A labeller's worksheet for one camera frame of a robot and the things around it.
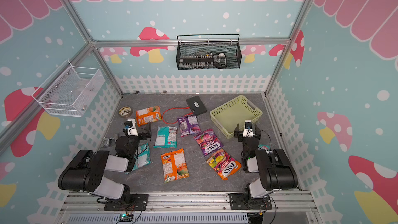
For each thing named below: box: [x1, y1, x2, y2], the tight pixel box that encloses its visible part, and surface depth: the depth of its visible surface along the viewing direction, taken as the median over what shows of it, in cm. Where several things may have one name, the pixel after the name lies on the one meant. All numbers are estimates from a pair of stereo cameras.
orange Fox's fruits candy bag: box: [206, 148, 243, 181], surface depth 86 cm
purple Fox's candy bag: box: [193, 128, 224, 157], surface depth 94 cm
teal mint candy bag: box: [153, 126, 178, 148], surface depth 96 cm
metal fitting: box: [103, 133, 119, 148], surface depth 96 cm
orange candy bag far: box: [135, 105, 163, 127], surface depth 108 cm
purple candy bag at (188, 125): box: [176, 115, 202, 138], surface depth 102 cm
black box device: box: [186, 95, 208, 116], surface depth 112 cm
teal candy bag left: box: [124, 142, 152, 175], surface depth 88 cm
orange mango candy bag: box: [160, 147, 190, 184], surface depth 86 cm
